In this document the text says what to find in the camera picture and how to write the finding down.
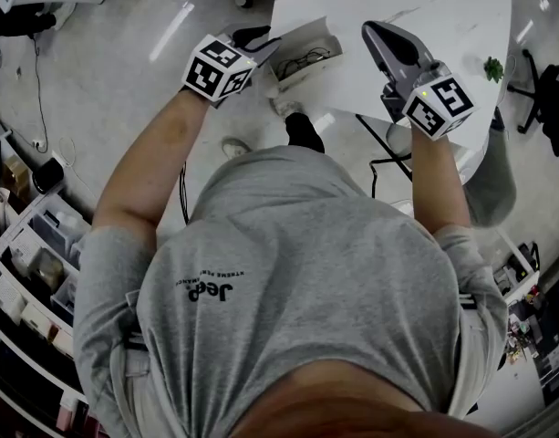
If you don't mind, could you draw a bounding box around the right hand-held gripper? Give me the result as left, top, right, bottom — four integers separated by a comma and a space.
361, 20, 476, 141

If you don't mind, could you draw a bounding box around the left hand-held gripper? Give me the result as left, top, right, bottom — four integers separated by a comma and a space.
181, 26, 283, 104

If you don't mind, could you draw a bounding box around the person's right forearm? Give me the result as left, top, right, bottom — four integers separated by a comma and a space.
409, 123, 472, 235

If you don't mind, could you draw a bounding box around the person's left forearm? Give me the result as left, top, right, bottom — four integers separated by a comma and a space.
92, 87, 217, 242

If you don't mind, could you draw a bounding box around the person's right shoe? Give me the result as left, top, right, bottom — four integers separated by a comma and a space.
268, 99, 305, 120

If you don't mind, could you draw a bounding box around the person's shoe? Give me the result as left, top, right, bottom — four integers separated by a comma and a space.
221, 137, 253, 160
268, 99, 305, 120

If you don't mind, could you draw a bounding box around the person's black trouser leg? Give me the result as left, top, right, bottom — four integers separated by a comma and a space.
285, 111, 327, 155

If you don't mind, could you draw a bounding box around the small green plant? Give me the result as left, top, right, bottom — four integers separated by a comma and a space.
482, 56, 506, 83

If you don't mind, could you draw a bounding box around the person's left shoe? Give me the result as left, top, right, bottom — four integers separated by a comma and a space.
221, 137, 253, 160

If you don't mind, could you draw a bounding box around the black office chair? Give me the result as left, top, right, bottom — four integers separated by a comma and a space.
506, 47, 559, 169

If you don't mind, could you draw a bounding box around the black lamp with pleated shade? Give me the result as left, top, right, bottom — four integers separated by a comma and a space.
31, 157, 65, 195

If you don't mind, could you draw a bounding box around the person's grey t-shirt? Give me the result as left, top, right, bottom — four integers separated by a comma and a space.
73, 146, 509, 438

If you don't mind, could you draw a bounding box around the row of clear storage boxes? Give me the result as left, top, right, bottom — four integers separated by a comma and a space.
27, 193, 94, 324

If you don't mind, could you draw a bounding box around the white shelf unit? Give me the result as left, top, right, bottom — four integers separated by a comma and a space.
0, 120, 98, 438

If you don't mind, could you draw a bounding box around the black table frame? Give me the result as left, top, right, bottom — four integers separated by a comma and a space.
355, 114, 415, 182

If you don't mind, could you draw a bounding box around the black floor cable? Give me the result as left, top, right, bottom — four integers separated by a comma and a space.
31, 34, 51, 145

